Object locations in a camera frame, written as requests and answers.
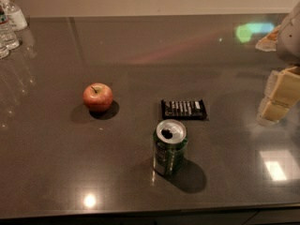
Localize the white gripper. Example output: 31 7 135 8
257 2 300 127

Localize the red apple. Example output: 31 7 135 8
82 82 113 113

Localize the black snack bar wrapper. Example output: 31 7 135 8
161 99 208 120

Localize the green soda can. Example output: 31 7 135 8
153 119 188 176

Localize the white-label sanitizer bottle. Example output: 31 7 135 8
0 0 28 31

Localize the clear water bottle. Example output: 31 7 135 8
0 6 20 50

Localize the clear bottle at edge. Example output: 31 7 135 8
0 39 9 59

